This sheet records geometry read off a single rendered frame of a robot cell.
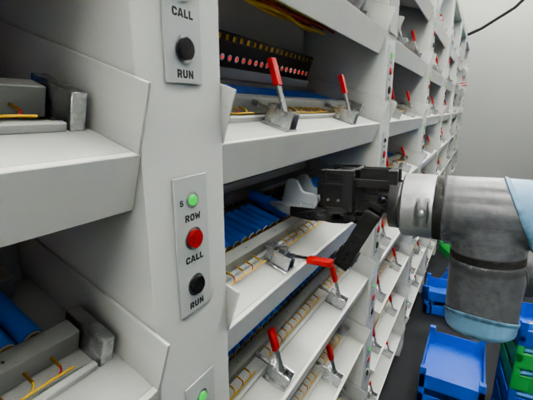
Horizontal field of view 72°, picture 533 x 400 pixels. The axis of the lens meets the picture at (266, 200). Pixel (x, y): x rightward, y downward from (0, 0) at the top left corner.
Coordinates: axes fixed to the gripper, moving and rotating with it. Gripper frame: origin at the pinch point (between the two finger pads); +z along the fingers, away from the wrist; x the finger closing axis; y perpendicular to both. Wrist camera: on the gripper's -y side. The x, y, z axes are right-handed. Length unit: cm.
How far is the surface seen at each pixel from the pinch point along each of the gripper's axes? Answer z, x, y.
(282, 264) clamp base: -6.7, 12.4, -5.0
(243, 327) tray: -7.1, 23.6, -8.4
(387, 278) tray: -5, -75, -45
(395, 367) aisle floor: -6, -94, -96
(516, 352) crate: -46, -70, -60
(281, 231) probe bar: -3.6, 6.3, -2.3
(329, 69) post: 3.1, -33.6, 25.6
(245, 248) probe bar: -2.8, 15.8, -2.1
